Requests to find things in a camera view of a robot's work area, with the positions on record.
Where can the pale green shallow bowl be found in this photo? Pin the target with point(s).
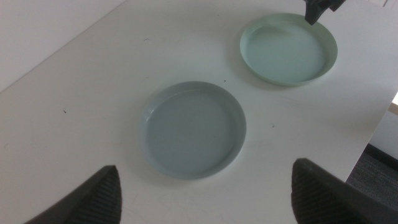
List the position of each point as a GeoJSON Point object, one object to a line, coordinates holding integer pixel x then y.
{"type": "Point", "coordinates": [286, 53]}

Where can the grey shallow bowl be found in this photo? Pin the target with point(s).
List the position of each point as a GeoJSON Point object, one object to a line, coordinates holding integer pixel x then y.
{"type": "Point", "coordinates": [192, 133]}

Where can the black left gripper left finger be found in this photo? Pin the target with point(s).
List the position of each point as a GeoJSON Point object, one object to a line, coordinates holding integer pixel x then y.
{"type": "Point", "coordinates": [96, 202]}

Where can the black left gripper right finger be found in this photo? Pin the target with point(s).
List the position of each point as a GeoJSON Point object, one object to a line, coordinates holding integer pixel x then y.
{"type": "Point", "coordinates": [323, 199]}

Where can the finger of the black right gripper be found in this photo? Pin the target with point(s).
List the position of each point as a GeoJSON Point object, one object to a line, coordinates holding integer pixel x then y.
{"type": "Point", "coordinates": [336, 3]}
{"type": "Point", "coordinates": [315, 11]}

